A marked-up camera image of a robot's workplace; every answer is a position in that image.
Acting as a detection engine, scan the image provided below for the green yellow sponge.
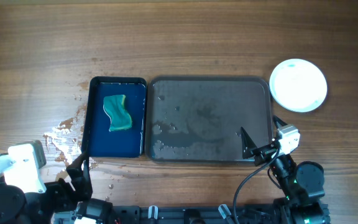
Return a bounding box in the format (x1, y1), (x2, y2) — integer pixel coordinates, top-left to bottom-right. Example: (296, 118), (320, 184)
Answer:
(103, 95), (132, 132)

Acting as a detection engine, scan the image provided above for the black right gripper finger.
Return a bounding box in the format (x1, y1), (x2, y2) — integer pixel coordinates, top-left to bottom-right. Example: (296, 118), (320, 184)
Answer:
(241, 127), (257, 159)
(273, 115), (288, 129)

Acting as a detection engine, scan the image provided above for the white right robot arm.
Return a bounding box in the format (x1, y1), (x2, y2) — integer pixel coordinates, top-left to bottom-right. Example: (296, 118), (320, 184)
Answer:
(233, 116), (331, 224)

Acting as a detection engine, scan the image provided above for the black water tray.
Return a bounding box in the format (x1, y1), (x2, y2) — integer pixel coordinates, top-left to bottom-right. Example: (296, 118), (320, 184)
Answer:
(81, 77), (147, 158)

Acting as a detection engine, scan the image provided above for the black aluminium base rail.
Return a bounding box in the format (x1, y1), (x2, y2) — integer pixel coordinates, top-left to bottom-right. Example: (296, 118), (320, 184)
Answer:
(53, 203), (331, 224)

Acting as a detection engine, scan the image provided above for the dark grey serving tray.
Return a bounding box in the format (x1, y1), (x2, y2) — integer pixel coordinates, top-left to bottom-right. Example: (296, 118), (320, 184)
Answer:
(144, 76), (273, 164)

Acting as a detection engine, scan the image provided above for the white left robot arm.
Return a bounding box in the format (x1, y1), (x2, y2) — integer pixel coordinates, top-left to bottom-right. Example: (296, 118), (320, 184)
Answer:
(0, 152), (121, 223)

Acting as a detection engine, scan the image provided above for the white plate with blue stain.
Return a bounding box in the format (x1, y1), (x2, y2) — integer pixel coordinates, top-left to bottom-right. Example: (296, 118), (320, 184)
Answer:
(269, 58), (328, 113)

